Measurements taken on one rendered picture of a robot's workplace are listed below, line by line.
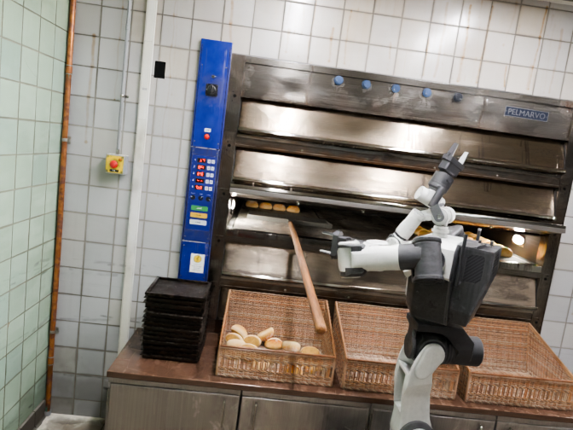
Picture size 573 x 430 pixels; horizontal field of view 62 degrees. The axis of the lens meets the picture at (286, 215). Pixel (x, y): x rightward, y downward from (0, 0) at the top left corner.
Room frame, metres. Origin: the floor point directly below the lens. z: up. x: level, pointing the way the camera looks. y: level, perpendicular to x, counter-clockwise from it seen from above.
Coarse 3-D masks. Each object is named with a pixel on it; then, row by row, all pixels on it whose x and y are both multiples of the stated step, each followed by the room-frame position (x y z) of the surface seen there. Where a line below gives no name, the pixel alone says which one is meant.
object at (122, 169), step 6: (108, 156) 2.47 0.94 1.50; (114, 156) 2.47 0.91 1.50; (120, 156) 2.48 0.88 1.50; (126, 156) 2.51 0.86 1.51; (108, 162) 2.47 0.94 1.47; (120, 162) 2.48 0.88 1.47; (126, 162) 2.51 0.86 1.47; (108, 168) 2.47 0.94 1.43; (114, 168) 2.47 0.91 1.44; (120, 168) 2.48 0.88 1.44; (126, 168) 2.52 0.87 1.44; (120, 174) 2.48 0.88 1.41
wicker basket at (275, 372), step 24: (240, 312) 2.53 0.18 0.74; (264, 312) 2.54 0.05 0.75; (288, 312) 2.55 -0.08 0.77; (288, 336) 2.52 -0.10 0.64; (312, 336) 2.53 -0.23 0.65; (240, 360) 2.27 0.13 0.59; (264, 360) 2.11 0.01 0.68; (288, 360) 2.12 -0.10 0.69; (312, 360) 2.12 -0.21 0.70; (312, 384) 2.12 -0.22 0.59
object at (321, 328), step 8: (296, 240) 2.37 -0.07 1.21; (296, 248) 2.20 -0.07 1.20; (304, 264) 1.89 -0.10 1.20; (304, 272) 1.78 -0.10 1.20; (304, 280) 1.69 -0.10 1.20; (312, 288) 1.58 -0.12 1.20; (312, 296) 1.49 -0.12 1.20; (312, 304) 1.42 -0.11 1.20; (312, 312) 1.37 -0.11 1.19; (320, 312) 1.35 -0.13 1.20; (320, 320) 1.28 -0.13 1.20; (320, 328) 1.25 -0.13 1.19
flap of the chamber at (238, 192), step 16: (240, 192) 2.44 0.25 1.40; (256, 192) 2.45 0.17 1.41; (336, 208) 2.65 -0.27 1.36; (352, 208) 2.55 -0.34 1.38; (368, 208) 2.48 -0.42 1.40; (384, 208) 2.48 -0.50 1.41; (400, 208) 2.49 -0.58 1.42; (480, 224) 2.61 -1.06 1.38; (496, 224) 2.52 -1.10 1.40; (512, 224) 2.53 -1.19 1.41; (528, 224) 2.53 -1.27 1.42
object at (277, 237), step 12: (228, 228) 2.61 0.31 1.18; (264, 240) 2.60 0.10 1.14; (276, 240) 2.60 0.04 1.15; (288, 240) 2.60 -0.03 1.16; (300, 240) 2.61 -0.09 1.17; (312, 240) 2.61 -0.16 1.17; (324, 240) 2.63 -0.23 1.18; (504, 264) 2.68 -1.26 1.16; (516, 264) 2.68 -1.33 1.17; (528, 264) 2.69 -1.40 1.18
